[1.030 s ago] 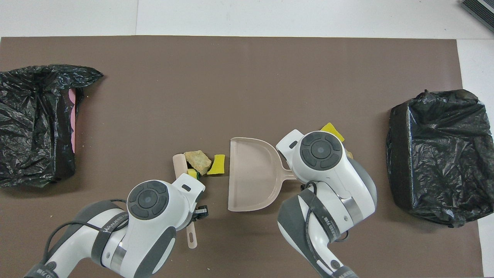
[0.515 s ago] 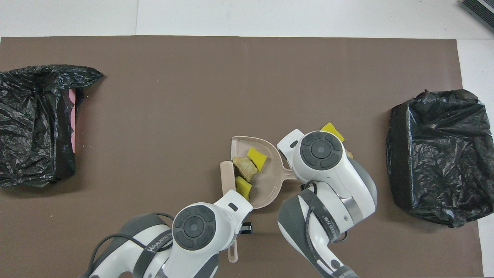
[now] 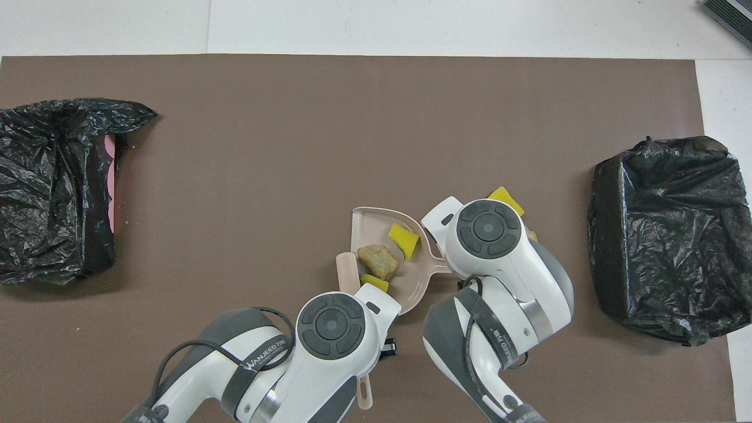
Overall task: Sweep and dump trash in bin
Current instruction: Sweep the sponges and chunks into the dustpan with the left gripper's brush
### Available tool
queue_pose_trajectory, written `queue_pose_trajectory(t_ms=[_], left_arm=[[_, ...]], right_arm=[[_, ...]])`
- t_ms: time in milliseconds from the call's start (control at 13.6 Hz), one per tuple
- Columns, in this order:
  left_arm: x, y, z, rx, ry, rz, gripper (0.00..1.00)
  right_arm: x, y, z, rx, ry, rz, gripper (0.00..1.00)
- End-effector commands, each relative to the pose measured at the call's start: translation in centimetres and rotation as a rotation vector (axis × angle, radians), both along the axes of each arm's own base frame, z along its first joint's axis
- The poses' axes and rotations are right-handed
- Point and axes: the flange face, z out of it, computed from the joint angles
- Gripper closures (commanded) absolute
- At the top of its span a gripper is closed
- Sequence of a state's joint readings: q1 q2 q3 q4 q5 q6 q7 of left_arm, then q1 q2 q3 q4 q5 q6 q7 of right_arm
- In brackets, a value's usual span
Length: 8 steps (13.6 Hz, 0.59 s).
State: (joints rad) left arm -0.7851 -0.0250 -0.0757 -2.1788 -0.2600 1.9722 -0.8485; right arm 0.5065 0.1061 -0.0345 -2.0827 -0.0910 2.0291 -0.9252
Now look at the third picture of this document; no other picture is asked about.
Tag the beige brush black bristles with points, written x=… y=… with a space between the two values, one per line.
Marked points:
x=346 y=273

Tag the crumpled black trash bag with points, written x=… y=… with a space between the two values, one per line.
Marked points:
x=53 y=194

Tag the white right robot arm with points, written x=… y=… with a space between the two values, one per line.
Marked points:
x=487 y=229

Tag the pink plastic bin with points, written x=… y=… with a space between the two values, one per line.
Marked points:
x=109 y=182

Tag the dark grey ribbed object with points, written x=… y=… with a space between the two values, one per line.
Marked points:
x=734 y=14

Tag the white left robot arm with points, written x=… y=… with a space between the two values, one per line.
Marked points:
x=332 y=326

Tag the brown table mat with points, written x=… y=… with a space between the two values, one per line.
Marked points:
x=294 y=176

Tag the beige plastic dustpan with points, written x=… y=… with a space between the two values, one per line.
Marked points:
x=367 y=226

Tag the black bag lined bin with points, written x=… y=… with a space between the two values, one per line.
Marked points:
x=670 y=235

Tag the pale beige stone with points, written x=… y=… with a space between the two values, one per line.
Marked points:
x=379 y=260

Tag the yellow sponge piece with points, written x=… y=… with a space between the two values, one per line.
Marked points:
x=402 y=238
x=375 y=282
x=505 y=198

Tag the pale bread chunk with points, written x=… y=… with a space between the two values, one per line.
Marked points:
x=531 y=235

